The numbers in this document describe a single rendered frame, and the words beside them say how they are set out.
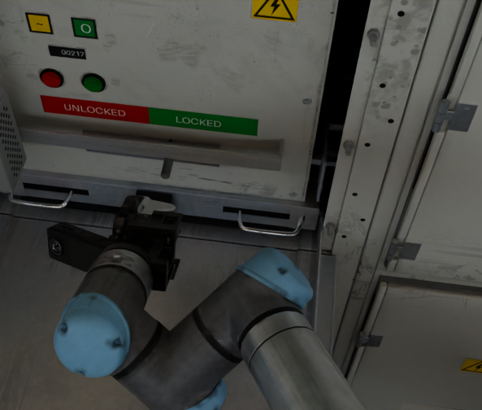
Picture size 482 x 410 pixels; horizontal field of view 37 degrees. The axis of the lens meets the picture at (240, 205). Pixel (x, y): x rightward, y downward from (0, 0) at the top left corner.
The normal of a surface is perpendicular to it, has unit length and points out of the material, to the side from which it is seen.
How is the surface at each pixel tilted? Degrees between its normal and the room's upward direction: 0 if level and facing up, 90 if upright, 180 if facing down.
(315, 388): 13
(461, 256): 90
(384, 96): 90
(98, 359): 61
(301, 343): 18
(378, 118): 90
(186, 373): 48
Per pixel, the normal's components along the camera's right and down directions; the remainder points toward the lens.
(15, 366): 0.04, -0.61
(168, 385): 0.04, 0.13
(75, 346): -0.09, 0.39
